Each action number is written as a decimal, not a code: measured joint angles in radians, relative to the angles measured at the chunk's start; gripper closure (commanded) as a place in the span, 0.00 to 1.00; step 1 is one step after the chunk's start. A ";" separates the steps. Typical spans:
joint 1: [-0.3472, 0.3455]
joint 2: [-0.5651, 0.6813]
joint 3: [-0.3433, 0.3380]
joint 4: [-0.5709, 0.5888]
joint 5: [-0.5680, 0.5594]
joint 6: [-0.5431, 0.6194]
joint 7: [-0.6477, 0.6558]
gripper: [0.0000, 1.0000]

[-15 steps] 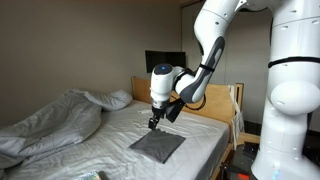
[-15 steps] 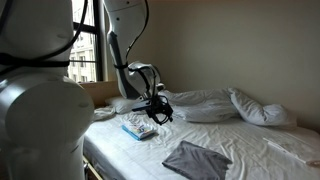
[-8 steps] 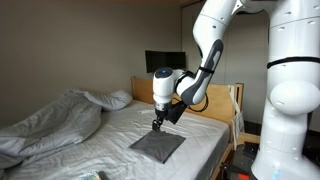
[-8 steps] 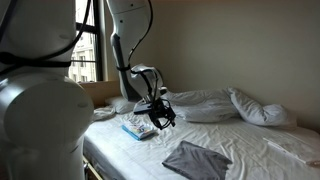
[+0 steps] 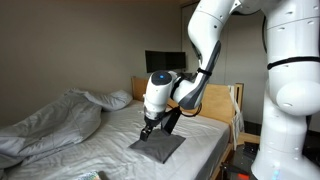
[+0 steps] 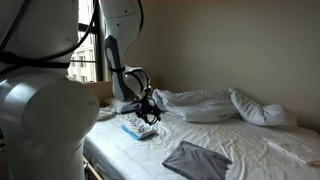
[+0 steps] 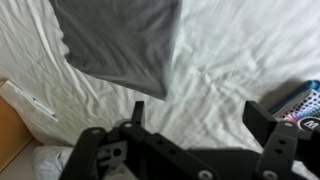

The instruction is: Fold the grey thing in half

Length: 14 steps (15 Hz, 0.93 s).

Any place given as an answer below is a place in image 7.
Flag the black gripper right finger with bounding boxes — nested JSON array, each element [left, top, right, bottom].
[[242, 100, 320, 180]]

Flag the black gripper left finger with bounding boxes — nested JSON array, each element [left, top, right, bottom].
[[59, 100, 219, 180]]

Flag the grey cloth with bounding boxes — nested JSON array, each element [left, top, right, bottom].
[[49, 0, 184, 101]]

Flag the colourful printed folded shirt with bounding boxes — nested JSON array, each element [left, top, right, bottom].
[[269, 79, 320, 133]]

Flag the white bed mattress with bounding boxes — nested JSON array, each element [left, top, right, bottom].
[[0, 0, 320, 180]]

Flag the white fabric care label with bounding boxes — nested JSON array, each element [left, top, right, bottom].
[[29, 95, 59, 123]]

